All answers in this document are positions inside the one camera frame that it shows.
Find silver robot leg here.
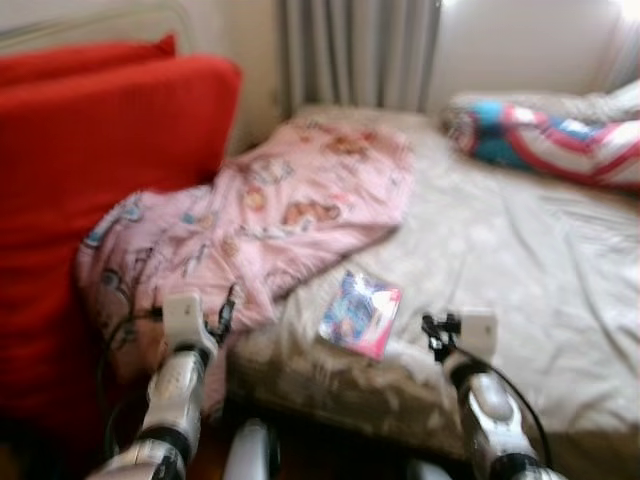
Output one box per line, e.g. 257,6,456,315
405,458,451,480
222,418,279,480

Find large red covered mattress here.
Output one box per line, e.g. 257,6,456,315
0,53,243,421

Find bed with beige sheet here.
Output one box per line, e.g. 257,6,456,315
225,103,640,480

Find pink cartoon print blanket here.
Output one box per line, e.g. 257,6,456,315
75,118,416,416

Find thin red covered mattress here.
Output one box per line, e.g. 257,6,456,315
0,33,179,89

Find white framed wall picture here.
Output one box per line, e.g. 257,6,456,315
0,8,196,56

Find colourful comic book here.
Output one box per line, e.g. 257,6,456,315
318,270,403,361

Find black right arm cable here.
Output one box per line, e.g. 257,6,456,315
478,355,553,471

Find grey pleated curtain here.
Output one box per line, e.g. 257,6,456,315
278,0,443,113

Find silver right robot leg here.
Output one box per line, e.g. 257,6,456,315
405,458,451,480

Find red white blue bolster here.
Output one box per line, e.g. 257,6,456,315
445,95,640,191

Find flat beige ruffled pillow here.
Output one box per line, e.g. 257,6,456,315
450,80,640,126

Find silver left robot leg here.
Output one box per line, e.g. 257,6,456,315
222,418,279,480

